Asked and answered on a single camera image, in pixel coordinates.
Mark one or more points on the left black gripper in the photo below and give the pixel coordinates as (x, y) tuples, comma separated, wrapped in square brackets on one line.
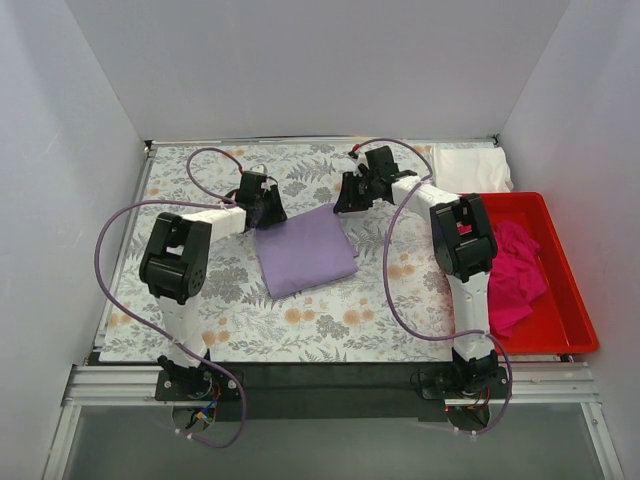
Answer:
[(270, 211)]

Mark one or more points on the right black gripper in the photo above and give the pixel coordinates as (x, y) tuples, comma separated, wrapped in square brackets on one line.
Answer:
[(351, 192)]

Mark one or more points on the purple t shirt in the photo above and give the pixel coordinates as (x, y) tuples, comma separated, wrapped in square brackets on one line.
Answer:
[(305, 251)]

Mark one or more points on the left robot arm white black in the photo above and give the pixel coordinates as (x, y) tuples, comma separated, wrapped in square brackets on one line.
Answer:
[(174, 268)]

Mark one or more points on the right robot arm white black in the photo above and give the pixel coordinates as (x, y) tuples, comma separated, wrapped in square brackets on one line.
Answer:
[(464, 246)]

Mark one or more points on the white folded t shirt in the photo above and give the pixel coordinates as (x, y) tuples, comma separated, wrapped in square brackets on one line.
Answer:
[(472, 170)]

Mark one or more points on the floral table mat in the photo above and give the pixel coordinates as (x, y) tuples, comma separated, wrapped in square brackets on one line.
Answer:
[(348, 320)]

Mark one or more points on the magenta t shirt in bin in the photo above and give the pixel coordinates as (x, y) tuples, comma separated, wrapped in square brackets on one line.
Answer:
[(515, 280)]

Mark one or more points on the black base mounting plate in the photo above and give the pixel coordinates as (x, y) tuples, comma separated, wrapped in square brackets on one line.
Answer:
[(304, 391)]

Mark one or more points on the red plastic bin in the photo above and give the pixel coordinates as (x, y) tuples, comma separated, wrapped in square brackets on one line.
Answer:
[(559, 322)]

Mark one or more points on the aluminium frame rail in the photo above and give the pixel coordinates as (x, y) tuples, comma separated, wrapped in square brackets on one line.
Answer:
[(550, 425)]

